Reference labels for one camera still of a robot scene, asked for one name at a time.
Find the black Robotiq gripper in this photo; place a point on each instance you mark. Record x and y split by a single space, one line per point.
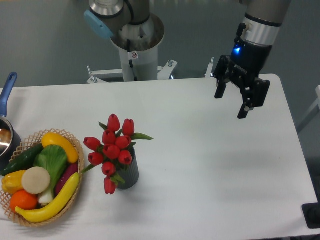
250 59

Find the red tulip bouquet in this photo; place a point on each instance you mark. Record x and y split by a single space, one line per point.
112 152

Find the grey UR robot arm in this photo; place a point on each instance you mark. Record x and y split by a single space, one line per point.
261 24

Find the dark grey ribbed vase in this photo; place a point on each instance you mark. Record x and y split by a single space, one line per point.
131 175

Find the black box at table edge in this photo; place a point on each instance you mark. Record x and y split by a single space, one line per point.
311 212

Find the purple sweet potato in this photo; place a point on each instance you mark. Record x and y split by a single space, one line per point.
71 169

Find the yellow squash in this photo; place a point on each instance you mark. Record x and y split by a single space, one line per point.
52 138

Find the green bok choy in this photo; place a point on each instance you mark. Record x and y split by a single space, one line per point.
52 158

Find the woven wicker basket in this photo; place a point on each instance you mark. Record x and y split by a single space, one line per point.
32 141

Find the green cucumber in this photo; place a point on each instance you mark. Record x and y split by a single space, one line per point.
23 161

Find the yellow banana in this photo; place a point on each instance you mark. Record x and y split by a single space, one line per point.
56 206

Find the orange fruit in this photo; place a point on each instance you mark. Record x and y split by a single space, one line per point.
23 200

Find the yellow bell pepper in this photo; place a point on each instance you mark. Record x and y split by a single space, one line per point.
12 182

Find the white frame at right edge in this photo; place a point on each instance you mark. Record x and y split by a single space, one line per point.
310 113

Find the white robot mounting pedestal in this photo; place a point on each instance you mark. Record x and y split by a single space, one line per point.
138 48

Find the blue handled saucepan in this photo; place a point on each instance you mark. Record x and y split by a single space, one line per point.
9 138

